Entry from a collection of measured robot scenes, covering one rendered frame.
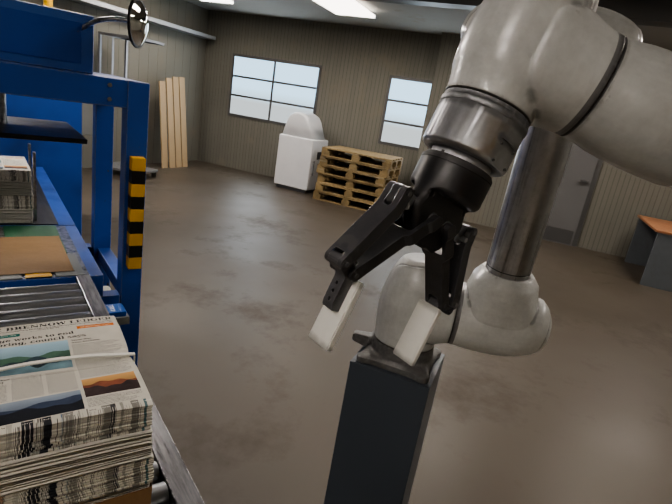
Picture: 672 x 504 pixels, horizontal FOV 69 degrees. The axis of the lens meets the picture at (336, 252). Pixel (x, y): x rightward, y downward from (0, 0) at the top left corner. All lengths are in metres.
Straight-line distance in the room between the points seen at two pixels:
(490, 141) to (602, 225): 8.33
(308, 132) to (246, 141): 1.95
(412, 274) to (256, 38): 9.24
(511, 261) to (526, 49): 0.71
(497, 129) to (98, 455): 0.83
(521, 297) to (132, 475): 0.85
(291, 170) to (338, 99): 1.60
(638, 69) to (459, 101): 0.15
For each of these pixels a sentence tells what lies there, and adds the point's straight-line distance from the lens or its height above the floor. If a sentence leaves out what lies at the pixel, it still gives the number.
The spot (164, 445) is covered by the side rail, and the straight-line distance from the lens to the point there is 1.25.
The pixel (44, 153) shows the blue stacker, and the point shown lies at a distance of 4.39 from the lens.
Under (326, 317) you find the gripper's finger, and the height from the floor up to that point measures 1.40.
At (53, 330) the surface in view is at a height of 1.03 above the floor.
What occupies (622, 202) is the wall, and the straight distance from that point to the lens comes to 8.77.
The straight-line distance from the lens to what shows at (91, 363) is 1.11.
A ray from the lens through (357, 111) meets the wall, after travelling 9.18.
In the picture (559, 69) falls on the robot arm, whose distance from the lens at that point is 0.50.
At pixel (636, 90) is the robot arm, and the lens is 0.52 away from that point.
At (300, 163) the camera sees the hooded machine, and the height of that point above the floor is 0.50.
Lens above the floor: 1.59
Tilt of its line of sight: 17 degrees down
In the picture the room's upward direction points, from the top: 9 degrees clockwise
